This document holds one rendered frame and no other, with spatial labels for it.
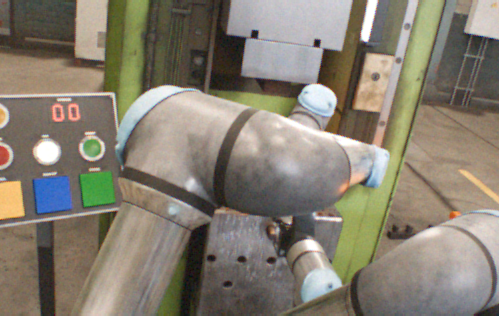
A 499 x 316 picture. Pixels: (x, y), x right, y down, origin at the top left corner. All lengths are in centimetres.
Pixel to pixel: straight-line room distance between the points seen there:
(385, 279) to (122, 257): 30
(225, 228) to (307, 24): 57
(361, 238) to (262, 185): 122
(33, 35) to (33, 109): 645
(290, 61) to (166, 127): 73
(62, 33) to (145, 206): 696
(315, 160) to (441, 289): 21
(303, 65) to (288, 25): 11
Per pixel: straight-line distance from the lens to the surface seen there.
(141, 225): 50
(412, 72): 150
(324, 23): 121
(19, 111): 111
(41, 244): 129
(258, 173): 46
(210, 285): 139
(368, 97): 142
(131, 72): 132
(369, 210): 162
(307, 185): 49
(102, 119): 114
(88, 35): 668
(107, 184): 112
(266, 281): 140
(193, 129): 49
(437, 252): 57
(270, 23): 117
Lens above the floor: 152
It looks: 22 degrees down
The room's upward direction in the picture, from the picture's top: 10 degrees clockwise
